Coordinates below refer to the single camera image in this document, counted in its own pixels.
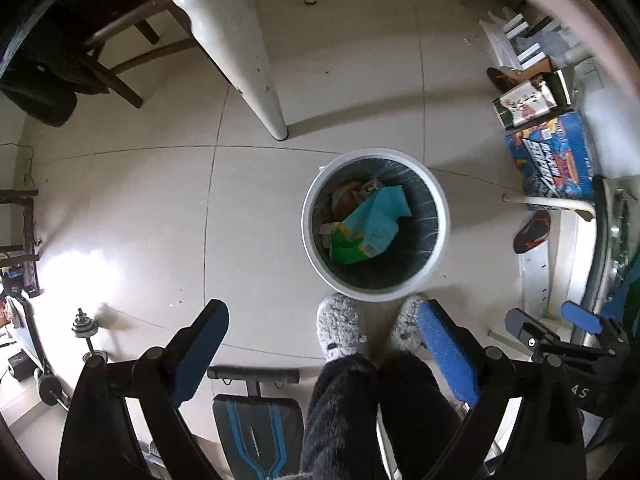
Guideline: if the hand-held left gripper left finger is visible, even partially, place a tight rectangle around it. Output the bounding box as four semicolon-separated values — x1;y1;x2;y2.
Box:
57;299;231;480

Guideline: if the black bin liner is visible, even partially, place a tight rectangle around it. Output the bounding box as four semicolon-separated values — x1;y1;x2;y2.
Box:
309;156;443;291

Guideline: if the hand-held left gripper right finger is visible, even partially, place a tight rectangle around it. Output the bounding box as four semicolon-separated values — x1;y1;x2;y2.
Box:
416;299;587;480

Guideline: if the light blue paper packet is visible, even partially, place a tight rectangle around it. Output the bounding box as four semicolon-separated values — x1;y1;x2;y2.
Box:
341;185;413;256

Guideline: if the orange crumpled wrapper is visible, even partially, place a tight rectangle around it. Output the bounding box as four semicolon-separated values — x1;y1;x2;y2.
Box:
332;180;368;221

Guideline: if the small metal dumbbell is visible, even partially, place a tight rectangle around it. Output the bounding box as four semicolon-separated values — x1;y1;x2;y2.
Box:
71;311;109;364

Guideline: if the red black slipper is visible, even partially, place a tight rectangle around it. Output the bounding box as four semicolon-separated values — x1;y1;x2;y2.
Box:
513;210;552;255

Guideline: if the person's grey slipper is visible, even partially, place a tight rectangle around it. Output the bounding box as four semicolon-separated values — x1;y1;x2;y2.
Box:
391;294;429;356
317;294;369;362

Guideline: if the blue printed toy box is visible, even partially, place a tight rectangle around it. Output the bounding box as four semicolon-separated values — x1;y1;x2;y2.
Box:
505;110;602;207

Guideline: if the person's dark trouser leg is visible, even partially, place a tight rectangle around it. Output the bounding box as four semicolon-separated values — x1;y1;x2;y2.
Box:
377;351;465;480
299;354;392;480

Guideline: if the green plastic packet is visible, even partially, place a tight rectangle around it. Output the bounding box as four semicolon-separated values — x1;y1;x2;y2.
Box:
330;227;377;265

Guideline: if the small black box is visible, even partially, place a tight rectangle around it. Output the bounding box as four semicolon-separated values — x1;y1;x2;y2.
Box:
7;354;35;382

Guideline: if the white table leg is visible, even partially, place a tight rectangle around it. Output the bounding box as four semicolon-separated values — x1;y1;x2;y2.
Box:
156;0;321;142

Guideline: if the dark wooden shelf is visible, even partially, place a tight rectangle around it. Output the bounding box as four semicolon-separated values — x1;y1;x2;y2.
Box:
0;189;42;299

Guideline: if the brown slipper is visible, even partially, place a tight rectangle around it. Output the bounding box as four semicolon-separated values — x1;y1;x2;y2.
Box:
487;66;526;92

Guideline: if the white round trash bin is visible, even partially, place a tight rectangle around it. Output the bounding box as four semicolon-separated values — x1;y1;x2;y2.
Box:
301;147;452;303

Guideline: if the black plate dumbbell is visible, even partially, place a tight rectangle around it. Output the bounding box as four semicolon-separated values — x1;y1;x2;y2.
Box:
34;366;72;412

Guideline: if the person's left dark trouser leg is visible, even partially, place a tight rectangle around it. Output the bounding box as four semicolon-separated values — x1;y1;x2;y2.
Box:
299;354;392;480

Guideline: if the dark cloth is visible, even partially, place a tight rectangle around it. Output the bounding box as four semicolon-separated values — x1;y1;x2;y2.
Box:
0;5;112;129

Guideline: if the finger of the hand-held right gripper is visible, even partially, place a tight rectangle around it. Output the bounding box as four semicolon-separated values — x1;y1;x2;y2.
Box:
561;300;627;347
505;308;567;362

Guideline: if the person's right dark trouser leg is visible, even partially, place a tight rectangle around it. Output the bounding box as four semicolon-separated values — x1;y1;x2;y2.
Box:
377;351;465;480

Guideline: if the black blue weight bench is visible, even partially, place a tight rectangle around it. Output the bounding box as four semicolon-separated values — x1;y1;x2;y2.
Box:
207;366;307;480

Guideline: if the brown wooden chair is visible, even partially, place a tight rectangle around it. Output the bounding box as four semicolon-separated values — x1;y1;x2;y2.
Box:
75;0;202;109

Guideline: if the white furniture leg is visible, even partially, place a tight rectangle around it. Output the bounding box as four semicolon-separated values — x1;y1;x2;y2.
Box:
502;192;597;222

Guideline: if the person's right grey slipper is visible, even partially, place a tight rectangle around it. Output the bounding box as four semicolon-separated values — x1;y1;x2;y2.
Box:
391;294;429;356

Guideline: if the person's left grey slipper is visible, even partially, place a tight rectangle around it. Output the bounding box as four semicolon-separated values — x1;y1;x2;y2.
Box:
317;294;369;362

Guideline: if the photo printed carton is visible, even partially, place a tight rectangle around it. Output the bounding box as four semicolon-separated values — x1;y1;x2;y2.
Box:
492;71;574;132

